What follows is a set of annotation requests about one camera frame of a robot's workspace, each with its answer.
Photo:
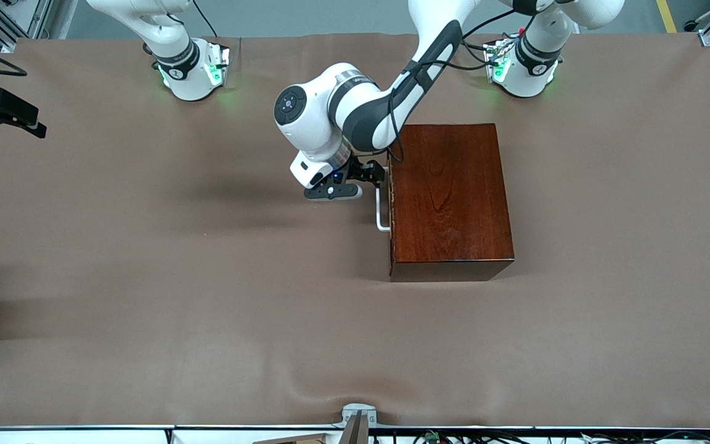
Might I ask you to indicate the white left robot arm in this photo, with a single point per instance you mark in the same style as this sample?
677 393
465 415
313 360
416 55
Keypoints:
312 123

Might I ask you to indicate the dark red wooden cabinet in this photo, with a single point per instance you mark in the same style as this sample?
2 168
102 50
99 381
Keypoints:
447 197

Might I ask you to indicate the brown table cover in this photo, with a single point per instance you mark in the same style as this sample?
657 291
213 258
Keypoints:
145 339

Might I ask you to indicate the brown board piece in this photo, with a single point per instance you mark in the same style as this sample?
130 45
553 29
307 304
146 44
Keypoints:
299 439

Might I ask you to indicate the grey metal bracket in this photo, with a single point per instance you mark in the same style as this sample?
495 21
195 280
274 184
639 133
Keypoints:
355 419

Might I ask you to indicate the white table edge rail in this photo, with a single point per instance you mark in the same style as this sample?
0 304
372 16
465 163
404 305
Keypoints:
84 436

